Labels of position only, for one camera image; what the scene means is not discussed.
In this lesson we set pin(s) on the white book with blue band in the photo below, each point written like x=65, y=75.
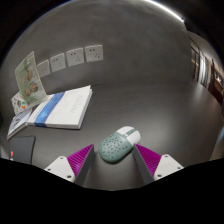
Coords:
x=63, y=110

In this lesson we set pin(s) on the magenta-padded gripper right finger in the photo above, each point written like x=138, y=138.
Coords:
x=148, y=160

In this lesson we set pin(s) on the dark printed mouse pad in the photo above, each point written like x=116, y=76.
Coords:
x=23, y=148

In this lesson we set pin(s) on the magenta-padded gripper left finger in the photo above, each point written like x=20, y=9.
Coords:
x=78, y=160

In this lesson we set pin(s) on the grey cover book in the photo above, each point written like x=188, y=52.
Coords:
x=18, y=121

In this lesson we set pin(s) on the green printed standing poster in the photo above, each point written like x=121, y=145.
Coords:
x=29, y=80

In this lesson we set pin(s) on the white ceiling light strip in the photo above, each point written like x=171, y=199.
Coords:
x=166, y=10

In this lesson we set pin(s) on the glass partition door frame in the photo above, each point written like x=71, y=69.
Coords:
x=203, y=70

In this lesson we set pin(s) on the small colourful printed card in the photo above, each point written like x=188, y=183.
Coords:
x=17, y=104

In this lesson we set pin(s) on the green and white computer mouse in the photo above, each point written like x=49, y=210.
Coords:
x=116, y=146

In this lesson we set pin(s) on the white wall socket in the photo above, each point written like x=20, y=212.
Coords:
x=94, y=53
x=58, y=62
x=75, y=57
x=44, y=68

